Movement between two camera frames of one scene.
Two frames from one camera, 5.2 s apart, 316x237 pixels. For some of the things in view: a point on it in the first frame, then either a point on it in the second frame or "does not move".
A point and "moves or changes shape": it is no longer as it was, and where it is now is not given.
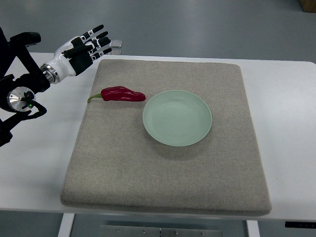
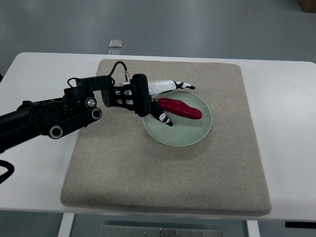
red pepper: [120, 93] moves or changes shape
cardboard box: [308, 6] does not move
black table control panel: [304, 224] does not move
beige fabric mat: [117, 165] does not move
